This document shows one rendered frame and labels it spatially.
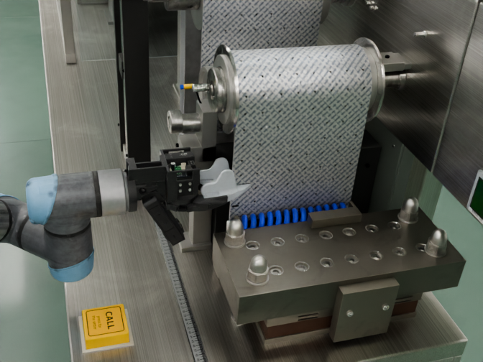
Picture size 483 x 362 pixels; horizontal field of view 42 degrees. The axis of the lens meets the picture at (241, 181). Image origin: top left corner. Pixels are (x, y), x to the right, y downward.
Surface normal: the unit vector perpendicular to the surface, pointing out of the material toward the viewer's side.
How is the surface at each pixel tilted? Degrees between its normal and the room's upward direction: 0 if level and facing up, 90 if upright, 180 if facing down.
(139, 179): 90
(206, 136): 90
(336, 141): 90
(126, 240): 0
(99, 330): 0
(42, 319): 0
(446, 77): 90
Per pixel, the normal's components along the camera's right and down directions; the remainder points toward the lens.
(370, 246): 0.07, -0.83
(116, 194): 0.28, 0.07
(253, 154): 0.29, 0.54
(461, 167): -0.96, 0.11
